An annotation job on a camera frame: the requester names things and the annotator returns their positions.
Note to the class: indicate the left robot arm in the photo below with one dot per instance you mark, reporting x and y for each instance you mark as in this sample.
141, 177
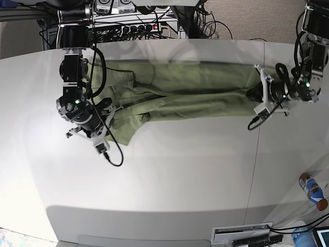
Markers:
303, 81

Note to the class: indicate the green T-shirt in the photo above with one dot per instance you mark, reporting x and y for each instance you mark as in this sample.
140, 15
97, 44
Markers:
146, 92

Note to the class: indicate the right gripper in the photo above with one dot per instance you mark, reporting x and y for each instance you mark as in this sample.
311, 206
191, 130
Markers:
92, 124

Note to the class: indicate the blue water bottle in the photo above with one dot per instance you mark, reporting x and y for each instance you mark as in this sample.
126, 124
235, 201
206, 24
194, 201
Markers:
302, 237

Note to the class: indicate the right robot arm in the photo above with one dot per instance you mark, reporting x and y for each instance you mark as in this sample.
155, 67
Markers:
75, 34

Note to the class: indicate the white power strip red switch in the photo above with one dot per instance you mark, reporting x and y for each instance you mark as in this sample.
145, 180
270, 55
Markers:
141, 28

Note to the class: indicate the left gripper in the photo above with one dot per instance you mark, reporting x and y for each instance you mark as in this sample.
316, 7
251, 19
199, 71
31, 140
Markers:
273, 94

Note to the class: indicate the laptop screen corner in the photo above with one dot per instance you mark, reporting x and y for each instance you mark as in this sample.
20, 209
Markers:
321, 235

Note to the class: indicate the white tray with black device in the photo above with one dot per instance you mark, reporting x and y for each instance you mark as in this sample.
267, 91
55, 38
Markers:
241, 234

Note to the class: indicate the brown bottle blue label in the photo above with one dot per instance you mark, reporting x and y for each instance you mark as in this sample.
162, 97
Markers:
313, 191

